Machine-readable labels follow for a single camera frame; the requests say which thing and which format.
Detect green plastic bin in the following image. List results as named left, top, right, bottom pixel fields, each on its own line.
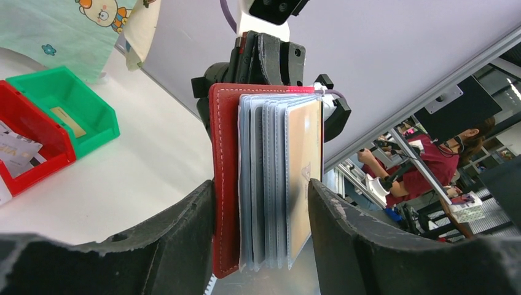
left=7, top=66, right=120, bottom=159

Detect red plastic bin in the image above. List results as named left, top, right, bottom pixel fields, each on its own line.
left=1, top=81, right=77, bottom=205

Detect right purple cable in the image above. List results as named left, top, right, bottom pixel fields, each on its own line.
left=219, top=0, right=238, bottom=34

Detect red leather card holder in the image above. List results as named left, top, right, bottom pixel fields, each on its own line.
left=210, top=83, right=323, bottom=278

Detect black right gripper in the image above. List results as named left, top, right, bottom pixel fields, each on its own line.
left=191, top=31, right=351, bottom=141

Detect gold credit card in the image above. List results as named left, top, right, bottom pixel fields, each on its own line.
left=284, top=96, right=323, bottom=269

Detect mint cartoon cloth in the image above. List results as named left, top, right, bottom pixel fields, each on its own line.
left=1, top=0, right=137, bottom=82

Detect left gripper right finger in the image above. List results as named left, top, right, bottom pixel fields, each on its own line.
left=308, top=179, right=520, bottom=294

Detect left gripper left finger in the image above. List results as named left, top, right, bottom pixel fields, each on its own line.
left=1, top=180, right=214, bottom=294

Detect person in red shirt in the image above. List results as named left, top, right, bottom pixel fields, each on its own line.
left=357, top=117, right=496, bottom=208

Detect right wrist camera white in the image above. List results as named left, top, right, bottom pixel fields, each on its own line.
left=234, top=0, right=308, bottom=41

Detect gold card in bin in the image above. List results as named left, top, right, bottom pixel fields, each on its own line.
left=50, top=106, right=87, bottom=138

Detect white plastic bin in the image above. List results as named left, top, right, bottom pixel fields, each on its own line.
left=0, top=178, right=13, bottom=206

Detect black monitor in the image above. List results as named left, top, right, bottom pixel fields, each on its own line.
left=414, top=76, right=502, bottom=146

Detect silver credit cards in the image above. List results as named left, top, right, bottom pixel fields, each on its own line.
left=1, top=121, right=47, bottom=178

